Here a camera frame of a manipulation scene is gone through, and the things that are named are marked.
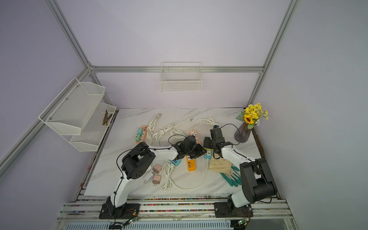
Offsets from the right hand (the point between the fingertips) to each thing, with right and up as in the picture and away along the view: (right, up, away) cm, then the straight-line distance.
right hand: (208, 143), depth 94 cm
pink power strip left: (-46, +10, +10) cm, 48 cm away
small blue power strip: (0, -7, -1) cm, 7 cm away
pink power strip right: (-9, +6, +9) cm, 15 cm away
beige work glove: (+6, -12, -5) cm, 15 cm away
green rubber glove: (+13, -19, -11) cm, 25 cm away
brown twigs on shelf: (-70, +16, +1) cm, 72 cm away
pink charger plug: (-33, -20, -10) cm, 40 cm away
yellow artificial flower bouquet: (+24, +19, -12) cm, 33 cm away
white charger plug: (-36, -18, -14) cm, 43 cm away
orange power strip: (-12, -12, -6) cm, 18 cm away
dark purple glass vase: (+23, +6, +2) cm, 24 cm away
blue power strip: (-21, -11, -6) cm, 24 cm away
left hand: (-2, -6, -1) cm, 7 cm away
